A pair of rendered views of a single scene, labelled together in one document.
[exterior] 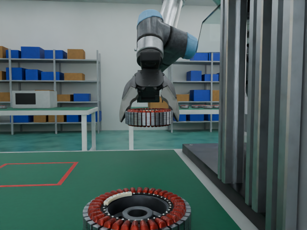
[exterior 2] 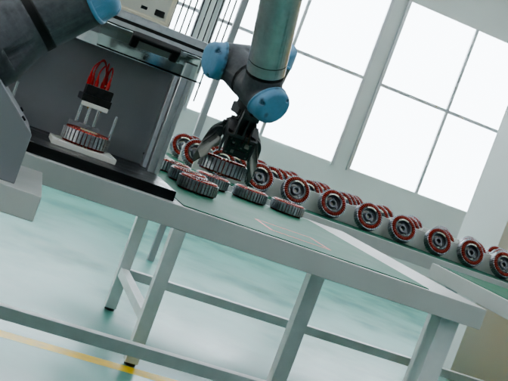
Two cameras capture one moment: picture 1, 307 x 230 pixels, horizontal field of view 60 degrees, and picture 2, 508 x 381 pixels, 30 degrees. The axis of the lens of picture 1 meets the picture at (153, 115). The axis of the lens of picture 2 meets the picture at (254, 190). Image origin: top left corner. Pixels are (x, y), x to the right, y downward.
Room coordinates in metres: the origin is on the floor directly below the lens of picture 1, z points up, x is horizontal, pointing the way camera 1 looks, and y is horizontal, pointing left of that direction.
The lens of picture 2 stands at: (2.74, -0.30, 0.93)
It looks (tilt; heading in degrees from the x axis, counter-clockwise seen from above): 3 degrees down; 169
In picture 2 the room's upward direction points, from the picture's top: 20 degrees clockwise
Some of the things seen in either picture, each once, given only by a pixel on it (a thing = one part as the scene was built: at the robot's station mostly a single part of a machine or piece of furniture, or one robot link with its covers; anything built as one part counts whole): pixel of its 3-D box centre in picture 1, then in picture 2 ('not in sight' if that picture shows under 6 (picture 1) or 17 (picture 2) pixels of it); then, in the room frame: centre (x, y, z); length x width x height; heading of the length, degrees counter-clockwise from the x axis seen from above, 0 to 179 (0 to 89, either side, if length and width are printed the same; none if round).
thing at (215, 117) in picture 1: (211, 114); not in sight; (6.92, -1.51, 0.43); 0.42 x 0.28 x 0.30; 7
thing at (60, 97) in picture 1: (63, 97); not in sight; (6.58, 2.23, 0.86); 0.42 x 0.40 x 0.17; 95
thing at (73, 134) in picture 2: not in sight; (85, 137); (0.52, -0.30, 0.80); 0.11 x 0.11 x 0.04
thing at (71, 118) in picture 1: (74, 115); not in sight; (6.60, 1.97, 0.43); 0.42 x 0.28 x 0.30; 3
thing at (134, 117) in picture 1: (149, 117); (222, 166); (0.62, 0.01, 0.85); 0.11 x 0.11 x 0.04
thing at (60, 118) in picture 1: (58, 115); not in sight; (6.57, 2.36, 0.42); 0.40 x 0.36 x 0.28; 5
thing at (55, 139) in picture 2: not in sight; (82, 148); (0.52, -0.30, 0.78); 0.15 x 0.15 x 0.01; 5
